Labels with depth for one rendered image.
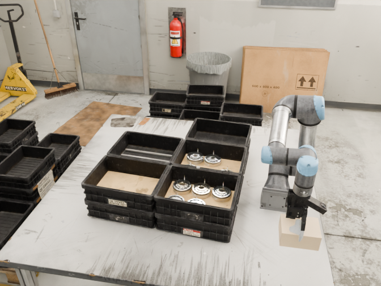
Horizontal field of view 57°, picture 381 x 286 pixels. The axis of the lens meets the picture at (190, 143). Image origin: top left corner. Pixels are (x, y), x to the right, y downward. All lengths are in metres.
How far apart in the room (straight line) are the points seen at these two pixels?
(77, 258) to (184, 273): 0.53
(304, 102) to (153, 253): 1.03
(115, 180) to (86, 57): 3.48
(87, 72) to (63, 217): 3.59
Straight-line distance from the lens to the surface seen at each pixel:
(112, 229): 1.98
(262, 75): 4.72
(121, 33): 5.08
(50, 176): 2.95
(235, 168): 2.16
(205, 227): 1.83
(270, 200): 2.05
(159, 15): 4.89
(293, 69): 4.74
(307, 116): 1.80
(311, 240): 1.59
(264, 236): 1.94
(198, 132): 2.52
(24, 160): 3.11
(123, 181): 2.07
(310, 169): 1.39
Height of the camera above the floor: 2.06
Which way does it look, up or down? 31 degrees down
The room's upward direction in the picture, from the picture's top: straight up
